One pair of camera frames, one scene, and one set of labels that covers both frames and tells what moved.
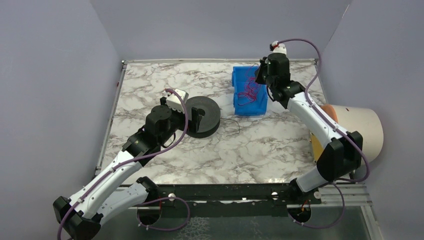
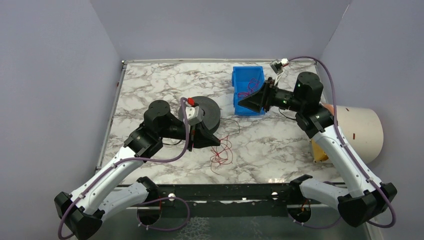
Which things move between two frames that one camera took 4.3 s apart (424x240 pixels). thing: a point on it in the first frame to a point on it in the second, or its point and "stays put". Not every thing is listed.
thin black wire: (235, 133) stays put
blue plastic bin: (249, 97) stays put
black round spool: (209, 122) stays put
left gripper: (191, 117) to (192, 134)
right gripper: (262, 74) to (267, 98)
